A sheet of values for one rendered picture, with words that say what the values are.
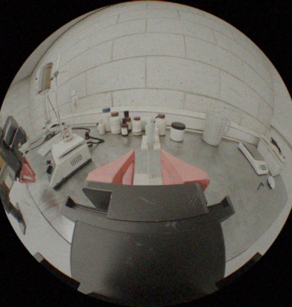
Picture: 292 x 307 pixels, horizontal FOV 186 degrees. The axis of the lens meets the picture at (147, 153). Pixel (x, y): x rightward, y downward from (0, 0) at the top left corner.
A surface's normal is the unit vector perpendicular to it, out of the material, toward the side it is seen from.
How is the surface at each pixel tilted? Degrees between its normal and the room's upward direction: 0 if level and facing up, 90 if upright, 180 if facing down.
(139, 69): 90
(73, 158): 90
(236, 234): 0
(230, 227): 0
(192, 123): 90
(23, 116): 90
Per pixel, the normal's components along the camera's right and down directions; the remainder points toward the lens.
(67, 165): 0.85, 0.32
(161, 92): -0.18, 0.58
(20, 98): 0.98, 0.11
